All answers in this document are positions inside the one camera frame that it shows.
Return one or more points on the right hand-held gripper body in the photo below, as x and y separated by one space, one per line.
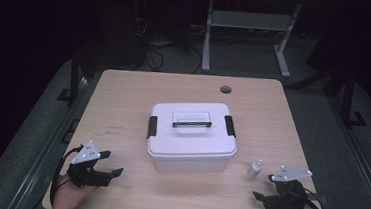
288 199

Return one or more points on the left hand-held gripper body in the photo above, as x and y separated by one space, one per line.
82 176

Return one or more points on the small white dropper bottle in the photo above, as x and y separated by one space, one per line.
255 167

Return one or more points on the white plastic storage box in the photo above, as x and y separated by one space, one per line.
188 165

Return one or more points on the white storage box lid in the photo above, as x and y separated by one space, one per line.
190 141

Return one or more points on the person's left hand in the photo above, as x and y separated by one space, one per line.
67 199

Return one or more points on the black metal post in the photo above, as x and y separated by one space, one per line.
348 104
74 79

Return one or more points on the grey metal desk frame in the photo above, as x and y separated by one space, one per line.
247 20

